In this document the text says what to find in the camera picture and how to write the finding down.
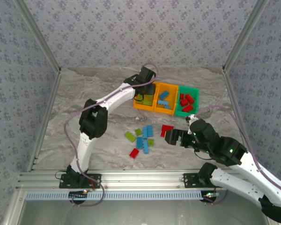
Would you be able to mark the red lego brick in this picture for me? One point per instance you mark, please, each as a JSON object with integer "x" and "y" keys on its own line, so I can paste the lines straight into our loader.
{"x": 190, "y": 98}
{"x": 187, "y": 108}
{"x": 134, "y": 153}
{"x": 167, "y": 127}
{"x": 163, "y": 133}
{"x": 182, "y": 96}
{"x": 184, "y": 102}

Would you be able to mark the blue lego brick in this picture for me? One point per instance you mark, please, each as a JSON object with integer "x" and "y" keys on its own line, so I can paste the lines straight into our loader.
{"x": 162, "y": 102}
{"x": 145, "y": 147}
{"x": 167, "y": 107}
{"x": 147, "y": 131}
{"x": 164, "y": 94}
{"x": 139, "y": 143}

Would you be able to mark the small green lego brick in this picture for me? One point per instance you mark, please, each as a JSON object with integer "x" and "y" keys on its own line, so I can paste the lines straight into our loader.
{"x": 150, "y": 142}
{"x": 138, "y": 132}

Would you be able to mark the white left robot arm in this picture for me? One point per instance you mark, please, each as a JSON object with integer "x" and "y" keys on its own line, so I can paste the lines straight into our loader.
{"x": 84, "y": 150}

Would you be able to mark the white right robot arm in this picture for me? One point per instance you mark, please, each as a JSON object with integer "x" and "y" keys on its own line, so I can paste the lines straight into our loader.
{"x": 236, "y": 185}

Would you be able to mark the orange plastic bin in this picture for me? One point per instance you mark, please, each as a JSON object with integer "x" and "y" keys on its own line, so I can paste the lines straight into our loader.
{"x": 142, "y": 107}
{"x": 164, "y": 111}

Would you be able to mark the green plastic bin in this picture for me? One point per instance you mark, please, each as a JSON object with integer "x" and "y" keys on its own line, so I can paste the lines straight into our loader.
{"x": 186, "y": 114}

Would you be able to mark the black controller board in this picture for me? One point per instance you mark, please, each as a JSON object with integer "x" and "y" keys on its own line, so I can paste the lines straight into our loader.
{"x": 209, "y": 195}
{"x": 78, "y": 194}

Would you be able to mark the wide aluminium base rail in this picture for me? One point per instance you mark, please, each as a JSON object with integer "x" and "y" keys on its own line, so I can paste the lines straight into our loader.
{"x": 142, "y": 179}

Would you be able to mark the aluminium frame rail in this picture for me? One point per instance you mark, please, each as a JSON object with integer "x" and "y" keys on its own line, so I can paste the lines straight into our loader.
{"x": 231, "y": 93}
{"x": 12, "y": 208}
{"x": 48, "y": 110}

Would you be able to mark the aluminium frame post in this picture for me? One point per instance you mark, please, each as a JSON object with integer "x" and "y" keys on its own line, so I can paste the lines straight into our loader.
{"x": 39, "y": 35}
{"x": 244, "y": 35}

